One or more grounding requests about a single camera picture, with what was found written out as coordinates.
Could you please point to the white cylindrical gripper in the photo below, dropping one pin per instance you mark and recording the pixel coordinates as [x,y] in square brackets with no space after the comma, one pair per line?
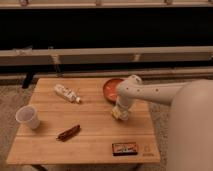
[124,103]

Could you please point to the white sponge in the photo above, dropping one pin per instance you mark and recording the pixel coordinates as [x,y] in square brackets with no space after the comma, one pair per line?
[124,115]

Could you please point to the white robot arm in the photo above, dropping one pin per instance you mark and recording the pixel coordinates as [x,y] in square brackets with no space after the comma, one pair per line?
[133,88]

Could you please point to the orange ceramic bowl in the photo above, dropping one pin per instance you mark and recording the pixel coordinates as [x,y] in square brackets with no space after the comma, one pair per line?
[109,89]

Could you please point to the small dark rectangular box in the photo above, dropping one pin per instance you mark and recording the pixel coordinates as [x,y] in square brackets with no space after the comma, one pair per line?
[127,148]

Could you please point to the wooden table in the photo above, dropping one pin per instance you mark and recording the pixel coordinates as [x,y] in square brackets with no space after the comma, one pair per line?
[99,130]

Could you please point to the brown snack bar wrapper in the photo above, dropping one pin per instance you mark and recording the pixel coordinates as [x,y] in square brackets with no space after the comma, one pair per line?
[69,133]

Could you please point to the white plastic cup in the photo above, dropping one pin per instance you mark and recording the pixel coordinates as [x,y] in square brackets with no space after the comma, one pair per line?
[27,115]

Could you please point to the grey metal rail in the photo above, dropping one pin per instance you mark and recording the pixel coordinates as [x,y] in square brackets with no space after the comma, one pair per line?
[29,56]

